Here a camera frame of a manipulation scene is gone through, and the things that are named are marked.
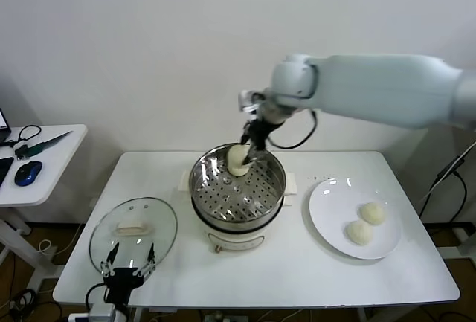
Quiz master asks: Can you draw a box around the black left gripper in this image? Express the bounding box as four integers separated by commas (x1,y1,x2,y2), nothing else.
99,242,155,303

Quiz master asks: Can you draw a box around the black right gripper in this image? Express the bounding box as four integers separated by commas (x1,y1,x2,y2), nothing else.
240,112,286,165

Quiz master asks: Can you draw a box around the white steamed baozi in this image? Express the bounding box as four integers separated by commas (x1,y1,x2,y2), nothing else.
344,220,373,245
358,202,387,225
226,144,254,177

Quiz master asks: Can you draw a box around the round glass pot lid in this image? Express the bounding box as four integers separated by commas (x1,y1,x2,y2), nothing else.
89,197,179,274

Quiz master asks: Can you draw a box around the perforated steel steamer basket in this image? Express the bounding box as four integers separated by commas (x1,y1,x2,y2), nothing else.
188,143,287,223

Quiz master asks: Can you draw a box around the white oval plate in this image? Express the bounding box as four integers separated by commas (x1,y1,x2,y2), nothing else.
308,177,402,260

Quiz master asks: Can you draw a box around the white electric cooker base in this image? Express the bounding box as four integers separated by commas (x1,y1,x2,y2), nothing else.
178,171,298,254

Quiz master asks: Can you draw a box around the white floor power strip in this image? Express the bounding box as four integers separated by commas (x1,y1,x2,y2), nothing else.
202,310,239,322

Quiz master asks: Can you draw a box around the white side table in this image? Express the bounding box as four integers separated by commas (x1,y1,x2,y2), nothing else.
0,124,89,293

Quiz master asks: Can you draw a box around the blue black computer mouse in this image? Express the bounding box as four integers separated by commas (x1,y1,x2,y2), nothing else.
13,161,43,187

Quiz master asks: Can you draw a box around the black phone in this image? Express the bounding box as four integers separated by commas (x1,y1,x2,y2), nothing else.
0,157,15,190

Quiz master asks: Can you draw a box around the black laptop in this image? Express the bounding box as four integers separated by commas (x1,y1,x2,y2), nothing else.
0,106,12,144

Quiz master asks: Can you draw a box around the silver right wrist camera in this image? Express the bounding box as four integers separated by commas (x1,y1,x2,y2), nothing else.
237,90,262,113

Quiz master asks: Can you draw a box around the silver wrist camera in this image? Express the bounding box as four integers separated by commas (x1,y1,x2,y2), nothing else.
237,90,262,113
87,301,116,322

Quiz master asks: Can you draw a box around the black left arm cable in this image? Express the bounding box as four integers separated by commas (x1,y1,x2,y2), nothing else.
85,283,107,311

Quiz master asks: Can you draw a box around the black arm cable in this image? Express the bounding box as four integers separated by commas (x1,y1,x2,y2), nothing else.
85,283,107,311
267,109,318,150

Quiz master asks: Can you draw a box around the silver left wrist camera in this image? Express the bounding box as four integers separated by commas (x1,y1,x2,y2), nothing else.
87,301,116,322

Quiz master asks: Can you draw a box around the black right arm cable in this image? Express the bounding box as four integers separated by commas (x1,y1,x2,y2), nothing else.
267,109,318,150

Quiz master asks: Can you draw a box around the white coiled floor cable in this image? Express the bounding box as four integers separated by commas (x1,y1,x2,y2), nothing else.
36,239,57,255

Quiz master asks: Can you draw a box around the black floor cable bundle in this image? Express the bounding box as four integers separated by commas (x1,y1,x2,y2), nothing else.
6,287,57,322

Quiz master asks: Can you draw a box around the green handled dark blade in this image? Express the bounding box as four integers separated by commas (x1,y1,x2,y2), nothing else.
28,131,74,158

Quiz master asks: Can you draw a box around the black looped cord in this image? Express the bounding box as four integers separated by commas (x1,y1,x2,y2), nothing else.
0,125,41,148

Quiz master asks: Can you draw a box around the black power adapter cable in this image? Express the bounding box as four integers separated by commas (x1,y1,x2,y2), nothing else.
418,156,468,222

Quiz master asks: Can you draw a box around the thin white hanging cord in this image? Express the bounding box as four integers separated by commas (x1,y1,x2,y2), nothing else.
451,146,476,169

